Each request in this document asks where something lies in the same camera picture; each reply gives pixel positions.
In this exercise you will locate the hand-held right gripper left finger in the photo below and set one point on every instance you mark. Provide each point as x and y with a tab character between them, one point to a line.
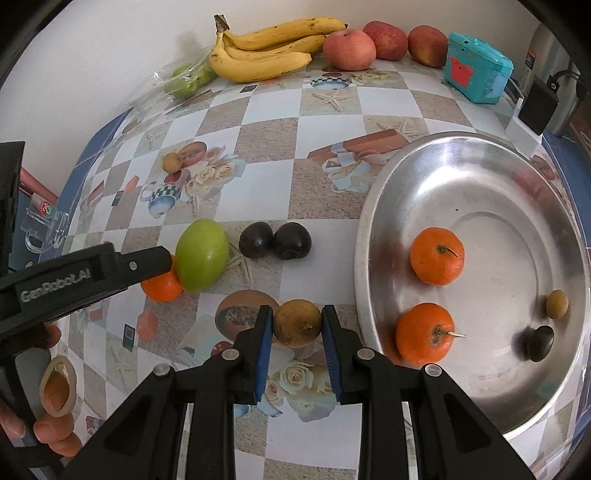
264	355

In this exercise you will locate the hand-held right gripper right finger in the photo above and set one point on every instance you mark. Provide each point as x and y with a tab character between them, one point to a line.
331	355

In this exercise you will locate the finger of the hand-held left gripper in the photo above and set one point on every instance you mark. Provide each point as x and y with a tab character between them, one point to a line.
143	267

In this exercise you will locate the orange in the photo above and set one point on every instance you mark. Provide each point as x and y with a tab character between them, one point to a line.
437	256
425	333
161	288

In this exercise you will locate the brown longan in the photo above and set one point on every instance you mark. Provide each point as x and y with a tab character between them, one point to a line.
557	303
171	161
297	323

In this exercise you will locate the round metal plate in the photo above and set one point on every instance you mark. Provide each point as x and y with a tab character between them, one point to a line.
498	221

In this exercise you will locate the person's left hand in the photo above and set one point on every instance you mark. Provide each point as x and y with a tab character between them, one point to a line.
55	431

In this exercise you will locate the large green mango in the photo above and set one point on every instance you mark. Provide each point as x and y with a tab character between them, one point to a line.
202	254

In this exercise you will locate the clear glass mug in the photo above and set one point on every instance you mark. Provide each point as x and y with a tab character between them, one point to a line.
44	221

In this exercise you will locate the pink rolled mat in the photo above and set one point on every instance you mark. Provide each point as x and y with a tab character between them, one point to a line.
34	184

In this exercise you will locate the clear plastic clamshell container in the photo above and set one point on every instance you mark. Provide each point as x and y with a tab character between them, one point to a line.
152	92

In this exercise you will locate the checkered printed tablecloth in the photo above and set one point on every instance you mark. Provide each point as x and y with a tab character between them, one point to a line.
300	161

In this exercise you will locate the yellow banana bunch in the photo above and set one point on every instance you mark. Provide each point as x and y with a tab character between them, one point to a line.
258	55

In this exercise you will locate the pale red apple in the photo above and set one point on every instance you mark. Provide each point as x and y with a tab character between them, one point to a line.
349	48

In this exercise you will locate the teal plastic box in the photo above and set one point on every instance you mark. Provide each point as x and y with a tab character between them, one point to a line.
475	69

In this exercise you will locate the black power adapter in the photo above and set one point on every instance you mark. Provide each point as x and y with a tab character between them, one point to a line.
538	108

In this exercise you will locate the metal thermos bottle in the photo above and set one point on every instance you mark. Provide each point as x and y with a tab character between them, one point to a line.
547	50

